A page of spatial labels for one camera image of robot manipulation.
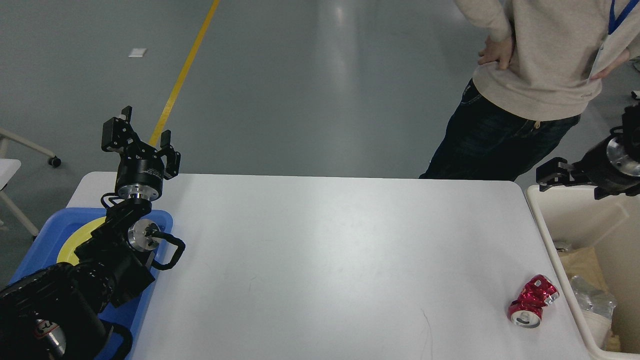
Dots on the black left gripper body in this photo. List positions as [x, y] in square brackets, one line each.
[139, 177]

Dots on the brown paper ball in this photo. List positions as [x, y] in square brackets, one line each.
[613, 344]

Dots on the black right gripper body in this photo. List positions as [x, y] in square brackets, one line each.
[612, 164]

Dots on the brown paper bag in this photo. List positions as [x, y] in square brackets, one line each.
[584, 263]

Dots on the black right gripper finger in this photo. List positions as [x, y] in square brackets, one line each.
[558, 172]
[602, 192]

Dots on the beige plastic bin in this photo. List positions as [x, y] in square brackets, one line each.
[611, 226]

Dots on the yellow plastic plate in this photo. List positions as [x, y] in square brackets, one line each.
[66, 254]

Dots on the silver foil bag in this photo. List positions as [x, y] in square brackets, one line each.
[591, 299]

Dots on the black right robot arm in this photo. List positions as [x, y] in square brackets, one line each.
[629, 129]

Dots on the person in beige sweater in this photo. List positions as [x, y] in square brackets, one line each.
[542, 63]

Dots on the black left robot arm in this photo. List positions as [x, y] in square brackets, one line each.
[53, 313]

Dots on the crushed red soda can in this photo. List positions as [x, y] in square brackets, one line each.
[527, 310]

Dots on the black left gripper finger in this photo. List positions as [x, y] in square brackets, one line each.
[173, 157]
[118, 136]

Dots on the white paper cup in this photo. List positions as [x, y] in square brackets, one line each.
[599, 327]

